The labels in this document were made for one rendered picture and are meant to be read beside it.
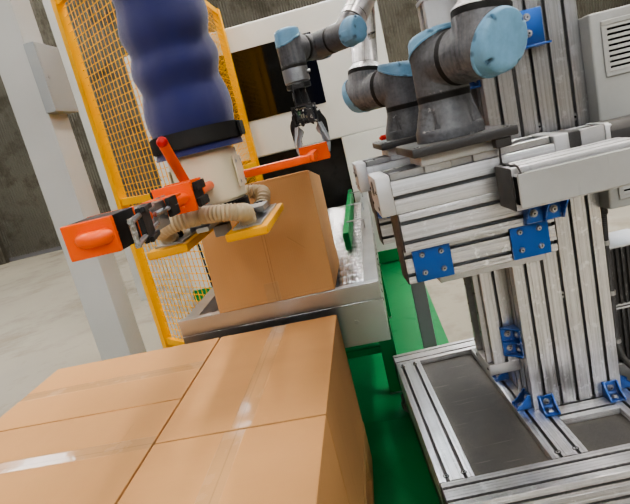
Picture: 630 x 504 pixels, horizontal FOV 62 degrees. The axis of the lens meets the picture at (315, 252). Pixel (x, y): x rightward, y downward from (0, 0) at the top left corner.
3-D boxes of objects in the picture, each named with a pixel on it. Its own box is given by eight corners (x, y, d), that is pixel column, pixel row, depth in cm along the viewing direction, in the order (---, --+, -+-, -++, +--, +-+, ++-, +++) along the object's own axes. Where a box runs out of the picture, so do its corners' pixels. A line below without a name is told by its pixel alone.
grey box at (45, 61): (69, 114, 252) (48, 49, 246) (80, 111, 252) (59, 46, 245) (46, 113, 233) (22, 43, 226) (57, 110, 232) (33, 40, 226)
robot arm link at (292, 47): (305, 23, 149) (284, 25, 144) (315, 63, 152) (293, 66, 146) (288, 32, 155) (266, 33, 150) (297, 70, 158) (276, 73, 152)
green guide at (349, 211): (350, 200, 401) (347, 188, 399) (363, 197, 399) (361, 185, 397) (346, 250, 246) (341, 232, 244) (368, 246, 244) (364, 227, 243)
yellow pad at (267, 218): (251, 216, 152) (246, 200, 151) (284, 209, 151) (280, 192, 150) (226, 243, 119) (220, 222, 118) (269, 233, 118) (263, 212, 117)
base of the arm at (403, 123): (428, 129, 174) (422, 99, 172) (439, 129, 160) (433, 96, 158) (383, 140, 175) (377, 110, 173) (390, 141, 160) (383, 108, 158)
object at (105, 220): (98, 248, 80) (87, 216, 79) (144, 237, 79) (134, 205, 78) (71, 262, 72) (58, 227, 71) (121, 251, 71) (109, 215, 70)
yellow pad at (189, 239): (189, 231, 154) (184, 215, 153) (221, 223, 153) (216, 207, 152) (147, 261, 121) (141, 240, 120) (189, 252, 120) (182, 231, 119)
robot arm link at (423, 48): (446, 92, 125) (435, 32, 122) (487, 81, 113) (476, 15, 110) (405, 101, 120) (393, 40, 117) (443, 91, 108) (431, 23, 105)
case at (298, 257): (252, 282, 236) (231, 195, 232) (339, 263, 232) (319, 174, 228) (219, 314, 177) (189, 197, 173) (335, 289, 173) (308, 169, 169)
